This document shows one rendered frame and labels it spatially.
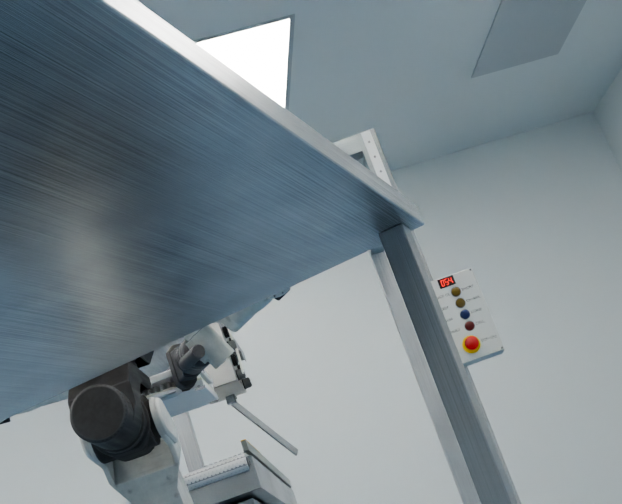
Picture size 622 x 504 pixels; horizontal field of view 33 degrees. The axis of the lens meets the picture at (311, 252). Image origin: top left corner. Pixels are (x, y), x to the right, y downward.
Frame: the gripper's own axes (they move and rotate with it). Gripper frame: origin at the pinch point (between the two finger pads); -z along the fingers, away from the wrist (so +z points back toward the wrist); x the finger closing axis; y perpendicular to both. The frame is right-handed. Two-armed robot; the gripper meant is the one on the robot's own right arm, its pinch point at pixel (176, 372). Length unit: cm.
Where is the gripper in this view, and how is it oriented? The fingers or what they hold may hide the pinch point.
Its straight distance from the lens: 278.5
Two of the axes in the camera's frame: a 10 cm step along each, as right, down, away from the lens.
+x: 3.2, 9.0, -2.9
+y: 8.4, -1.3, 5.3
